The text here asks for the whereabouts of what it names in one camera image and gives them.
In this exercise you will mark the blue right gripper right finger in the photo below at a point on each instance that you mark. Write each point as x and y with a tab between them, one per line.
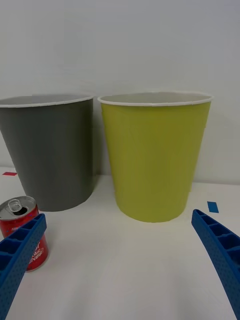
220	245

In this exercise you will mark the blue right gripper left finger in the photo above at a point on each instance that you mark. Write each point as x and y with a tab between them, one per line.
17	255

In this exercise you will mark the red drink can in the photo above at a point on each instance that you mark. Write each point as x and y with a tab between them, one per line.
37	250

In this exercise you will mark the yellow-green plastic waste bin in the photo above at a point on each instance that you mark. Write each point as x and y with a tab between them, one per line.
152	160

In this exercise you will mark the grey plastic waste bin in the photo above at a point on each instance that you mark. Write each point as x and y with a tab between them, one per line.
52	150

